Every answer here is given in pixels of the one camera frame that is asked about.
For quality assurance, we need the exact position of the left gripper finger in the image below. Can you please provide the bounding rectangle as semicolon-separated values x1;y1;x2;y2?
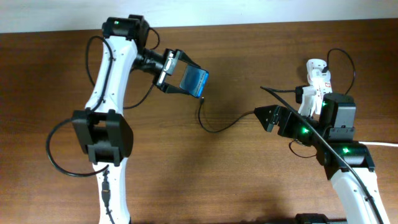
178;51;201;68
161;83;189;95

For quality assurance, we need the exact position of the blue screen smartphone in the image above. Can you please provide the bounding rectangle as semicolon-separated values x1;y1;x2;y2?
180;65;209;98

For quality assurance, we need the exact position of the black charging cable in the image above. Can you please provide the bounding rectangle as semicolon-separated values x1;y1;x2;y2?
197;48;356;134

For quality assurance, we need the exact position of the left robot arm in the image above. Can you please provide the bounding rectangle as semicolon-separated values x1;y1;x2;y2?
72;15;208;223

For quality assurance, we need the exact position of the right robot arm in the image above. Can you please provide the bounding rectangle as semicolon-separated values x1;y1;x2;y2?
254;93;389;223

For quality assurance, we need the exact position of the white power strip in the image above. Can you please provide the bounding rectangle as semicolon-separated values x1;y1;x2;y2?
306;58;332;98

